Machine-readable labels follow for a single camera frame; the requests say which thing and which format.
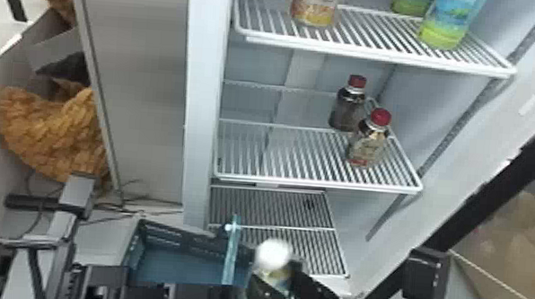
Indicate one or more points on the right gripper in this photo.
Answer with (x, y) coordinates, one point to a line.
(307, 290)

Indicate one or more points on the white cap bottle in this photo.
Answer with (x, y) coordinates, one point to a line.
(273, 255)

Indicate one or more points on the blue basket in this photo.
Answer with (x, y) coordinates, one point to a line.
(179, 267)

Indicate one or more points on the dark bottle red cap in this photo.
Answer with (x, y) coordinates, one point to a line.
(348, 109)
(368, 145)

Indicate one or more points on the white fridge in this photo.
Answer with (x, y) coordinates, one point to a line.
(149, 90)

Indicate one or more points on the black power strip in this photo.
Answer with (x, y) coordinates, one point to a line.
(41, 203)

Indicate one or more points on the cardboard box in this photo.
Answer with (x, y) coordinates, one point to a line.
(514, 267)

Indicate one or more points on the orange knitted blanket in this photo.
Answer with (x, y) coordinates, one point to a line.
(54, 130)

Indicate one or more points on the yellow bottle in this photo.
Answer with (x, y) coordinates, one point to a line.
(314, 7)

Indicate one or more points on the green bottle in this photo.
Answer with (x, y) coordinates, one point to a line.
(449, 21)
(410, 3)

